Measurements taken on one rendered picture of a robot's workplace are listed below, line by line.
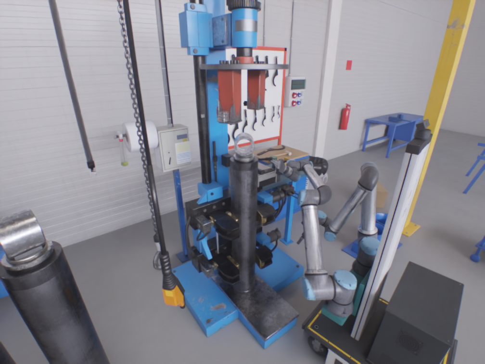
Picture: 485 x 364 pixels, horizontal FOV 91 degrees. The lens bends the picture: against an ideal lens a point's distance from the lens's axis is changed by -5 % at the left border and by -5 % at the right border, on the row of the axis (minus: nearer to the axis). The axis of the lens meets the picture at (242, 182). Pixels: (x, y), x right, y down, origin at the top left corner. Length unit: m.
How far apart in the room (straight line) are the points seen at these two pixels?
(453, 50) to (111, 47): 3.78
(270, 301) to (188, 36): 2.24
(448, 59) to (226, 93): 2.75
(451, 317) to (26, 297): 2.06
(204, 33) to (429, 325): 2.23
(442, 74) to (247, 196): 2.70
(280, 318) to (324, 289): 0.78
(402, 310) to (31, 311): 1.82
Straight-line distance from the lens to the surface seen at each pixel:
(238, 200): 1.96
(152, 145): 2.43
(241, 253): 2.26
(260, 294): 2.61
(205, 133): 2.05
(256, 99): 1.94
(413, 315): 1.86
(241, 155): 1.86
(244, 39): 1.74
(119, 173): 3.70
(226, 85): 1.60
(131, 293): 3.02
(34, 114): 3.46
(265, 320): 2.44
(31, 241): 1.15
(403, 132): 8.51
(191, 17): 1.93
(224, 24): 1.88
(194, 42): 1.92
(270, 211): 2.15
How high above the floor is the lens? 2.12
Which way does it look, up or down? 25 degrees down
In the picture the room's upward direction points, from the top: straight up
